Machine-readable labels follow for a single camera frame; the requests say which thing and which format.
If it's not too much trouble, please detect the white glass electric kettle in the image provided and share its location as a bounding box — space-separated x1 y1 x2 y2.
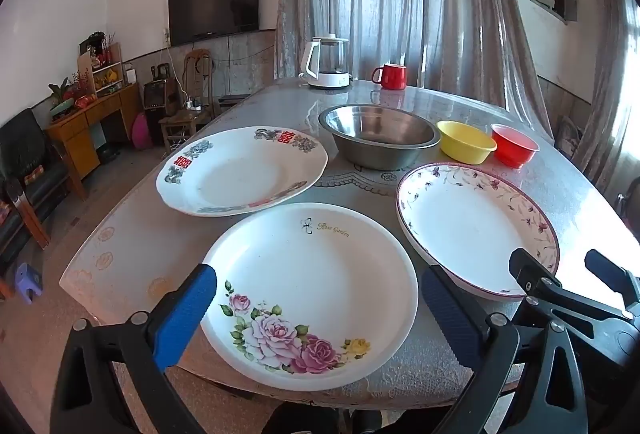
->
299 34 352 91

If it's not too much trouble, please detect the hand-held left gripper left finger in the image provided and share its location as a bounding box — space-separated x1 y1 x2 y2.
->
50 263 218 434

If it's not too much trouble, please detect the red plastic bowl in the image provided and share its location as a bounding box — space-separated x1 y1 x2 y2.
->
490 123 541 169

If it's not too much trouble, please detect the wooden cabinet with clutter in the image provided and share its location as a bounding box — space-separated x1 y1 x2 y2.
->
45 83 142 201

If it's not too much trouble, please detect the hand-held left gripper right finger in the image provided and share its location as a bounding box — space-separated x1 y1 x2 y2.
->
421 265 593 434

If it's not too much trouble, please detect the sheer grey side curtain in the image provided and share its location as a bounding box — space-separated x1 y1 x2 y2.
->
570 0 640 195

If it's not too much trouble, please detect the wooden desktop shelf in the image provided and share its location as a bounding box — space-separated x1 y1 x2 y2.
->
77 42 126 96

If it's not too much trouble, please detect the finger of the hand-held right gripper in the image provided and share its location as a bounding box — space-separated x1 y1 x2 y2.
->
585 249 640 315
508 248 626 322

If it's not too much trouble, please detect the potted green plant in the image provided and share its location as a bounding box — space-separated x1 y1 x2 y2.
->
48 76 83 120

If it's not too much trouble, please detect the black speaker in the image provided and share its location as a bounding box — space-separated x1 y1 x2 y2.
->
143 79 178 124

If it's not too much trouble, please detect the white plate with pink roses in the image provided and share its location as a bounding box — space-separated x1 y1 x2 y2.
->
201 202 419 392

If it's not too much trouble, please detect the white plate with red characters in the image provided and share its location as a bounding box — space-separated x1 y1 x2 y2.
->
156 126 329 217

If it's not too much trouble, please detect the stainless steel bowl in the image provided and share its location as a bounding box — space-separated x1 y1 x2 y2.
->
318 104 441 171

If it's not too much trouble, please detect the pink bag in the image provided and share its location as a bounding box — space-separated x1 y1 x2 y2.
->
131 112 153 150

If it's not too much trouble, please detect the yellow plastic bowl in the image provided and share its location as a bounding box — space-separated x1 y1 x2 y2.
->
436 120 498 165

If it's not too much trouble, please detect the purple plastic stool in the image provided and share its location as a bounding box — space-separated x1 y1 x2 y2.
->
14 262 43 305

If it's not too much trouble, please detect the white plate purple floral rim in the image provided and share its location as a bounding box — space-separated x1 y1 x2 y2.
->
396 162 561 302

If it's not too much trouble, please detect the red mug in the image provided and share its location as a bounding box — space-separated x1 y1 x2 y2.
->
371 63 407 91

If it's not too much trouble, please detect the wooden chair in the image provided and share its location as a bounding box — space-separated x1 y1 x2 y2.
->
160 49 216 152

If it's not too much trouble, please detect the black wall television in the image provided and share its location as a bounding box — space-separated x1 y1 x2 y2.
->
168 0 260 47

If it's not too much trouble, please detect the patterned cloth bundle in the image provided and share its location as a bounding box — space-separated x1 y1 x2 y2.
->
556 115 583 154

